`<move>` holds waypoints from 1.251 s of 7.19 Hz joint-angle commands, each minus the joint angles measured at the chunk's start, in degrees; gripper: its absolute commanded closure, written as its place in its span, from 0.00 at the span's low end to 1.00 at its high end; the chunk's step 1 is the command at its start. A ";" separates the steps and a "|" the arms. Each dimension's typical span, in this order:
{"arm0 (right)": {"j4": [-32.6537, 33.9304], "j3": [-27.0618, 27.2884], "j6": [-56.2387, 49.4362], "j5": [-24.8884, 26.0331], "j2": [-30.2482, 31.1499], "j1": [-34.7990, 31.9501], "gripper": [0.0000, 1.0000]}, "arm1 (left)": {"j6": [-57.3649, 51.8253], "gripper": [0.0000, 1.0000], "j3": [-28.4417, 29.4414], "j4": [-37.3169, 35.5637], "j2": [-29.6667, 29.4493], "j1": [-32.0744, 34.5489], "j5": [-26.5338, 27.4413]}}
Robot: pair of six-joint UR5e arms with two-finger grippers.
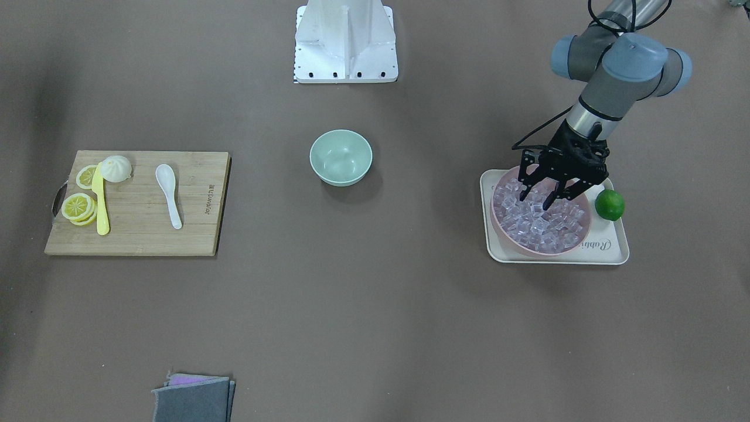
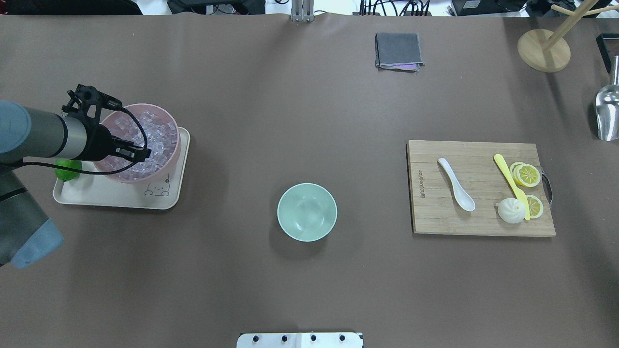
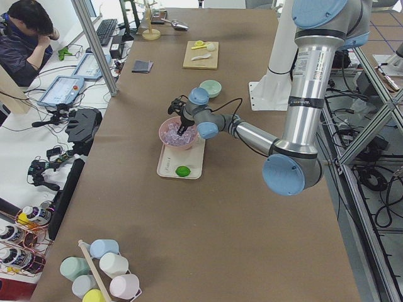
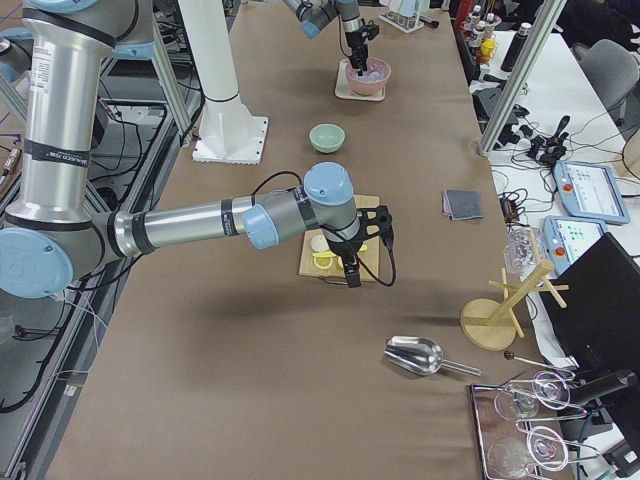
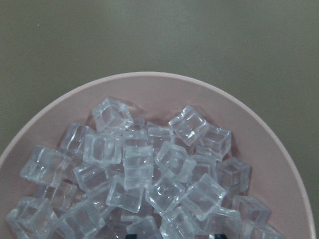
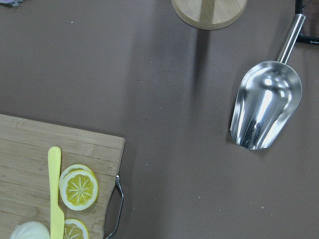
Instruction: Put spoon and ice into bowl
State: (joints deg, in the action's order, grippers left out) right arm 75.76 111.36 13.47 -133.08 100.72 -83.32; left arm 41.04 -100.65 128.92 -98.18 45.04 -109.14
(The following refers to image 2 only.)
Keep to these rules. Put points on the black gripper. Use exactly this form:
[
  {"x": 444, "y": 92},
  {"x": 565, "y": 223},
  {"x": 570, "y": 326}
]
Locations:
[{"x": 99, "y": 142}]

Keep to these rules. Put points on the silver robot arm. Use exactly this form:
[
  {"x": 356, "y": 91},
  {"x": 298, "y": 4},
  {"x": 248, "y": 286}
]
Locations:
[{"x": 27, "y": 233}]

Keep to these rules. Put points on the pink bowl of ice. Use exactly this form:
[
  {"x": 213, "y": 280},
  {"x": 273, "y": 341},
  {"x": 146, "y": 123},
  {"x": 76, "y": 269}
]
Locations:
[{"x": 163, "y": 140}]

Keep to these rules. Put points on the green ceramic bowl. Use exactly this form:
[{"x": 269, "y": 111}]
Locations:
[{"x": 307, "y": 212}]

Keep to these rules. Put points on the white ceramic spoon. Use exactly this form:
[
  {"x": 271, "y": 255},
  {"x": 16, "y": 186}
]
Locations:
[{"x": 464, "y": 200}]

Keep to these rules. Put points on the steel ice scoop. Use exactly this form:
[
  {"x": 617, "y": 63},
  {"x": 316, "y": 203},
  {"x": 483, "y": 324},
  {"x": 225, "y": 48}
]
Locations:
[{"x": 607, "y": 106}]

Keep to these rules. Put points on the beige rabbit tray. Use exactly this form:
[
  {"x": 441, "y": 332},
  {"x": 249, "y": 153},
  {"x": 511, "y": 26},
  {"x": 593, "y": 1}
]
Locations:
[{"x": 161, "y": 191}]

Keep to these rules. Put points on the green lime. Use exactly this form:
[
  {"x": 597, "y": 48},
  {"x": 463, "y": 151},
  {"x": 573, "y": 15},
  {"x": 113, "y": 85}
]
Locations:
[{"x": 66, "y": 175}]

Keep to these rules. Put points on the grey folded cloth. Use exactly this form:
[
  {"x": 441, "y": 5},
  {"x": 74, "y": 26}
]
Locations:
[{"x": 398, "y": 51}]

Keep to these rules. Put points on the bamboo cutting board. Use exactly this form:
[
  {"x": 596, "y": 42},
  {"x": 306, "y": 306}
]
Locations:
[{"x": 435, "y": 210}]

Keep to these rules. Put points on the yellow plastic knife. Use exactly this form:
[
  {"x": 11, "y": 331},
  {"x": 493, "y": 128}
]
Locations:
[{"x": 518, "y": 193}]

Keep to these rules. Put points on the upper lemon slice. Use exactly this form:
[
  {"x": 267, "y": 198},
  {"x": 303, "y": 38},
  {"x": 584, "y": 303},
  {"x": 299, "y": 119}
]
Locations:
[{"x": 525, "y": 175}]

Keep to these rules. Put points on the lemon slice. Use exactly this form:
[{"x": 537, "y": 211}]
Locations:
[
  {"x": 536, "y": 207},
  {"x": 525, "y": 175}
]

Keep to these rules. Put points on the lower lemon slice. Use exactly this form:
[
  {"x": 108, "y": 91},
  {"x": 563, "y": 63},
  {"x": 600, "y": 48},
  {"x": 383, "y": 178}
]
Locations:
[{"x": 536, "y": 207}]

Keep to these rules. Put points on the wooden cup tree stand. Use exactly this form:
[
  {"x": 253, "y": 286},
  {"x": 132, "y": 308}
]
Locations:
[{"x": 547, "y": 51}]

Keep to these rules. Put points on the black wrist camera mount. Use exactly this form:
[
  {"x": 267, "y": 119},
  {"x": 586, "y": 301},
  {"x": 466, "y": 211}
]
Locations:
[{"x": 86, "y": 104}]

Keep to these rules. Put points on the white camera pedestal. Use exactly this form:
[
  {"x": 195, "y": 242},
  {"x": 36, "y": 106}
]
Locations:
[{"x": 301, "y": 340}]

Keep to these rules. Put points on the aluminium frame post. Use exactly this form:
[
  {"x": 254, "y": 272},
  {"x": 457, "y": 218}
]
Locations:
[{"x": 302, "y": 10}]

